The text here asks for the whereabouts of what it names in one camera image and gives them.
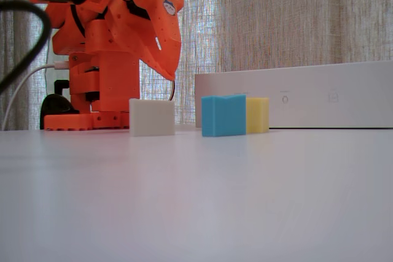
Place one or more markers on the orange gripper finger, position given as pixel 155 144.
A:
pixel 169 25
pixel 149 47

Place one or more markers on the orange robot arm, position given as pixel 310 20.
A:
pixel 116 84

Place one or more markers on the white foam cuboid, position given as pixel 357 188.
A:
pixel 152 117

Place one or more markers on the blue foam cuboid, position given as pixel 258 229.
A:
pixel 224 116

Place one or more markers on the yellow foam cuboid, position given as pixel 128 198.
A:
pixel 258 114

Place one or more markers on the white rectangular bin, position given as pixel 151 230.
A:
pixel 307 105

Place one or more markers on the black table clamp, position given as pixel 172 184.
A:
pixel 56 105

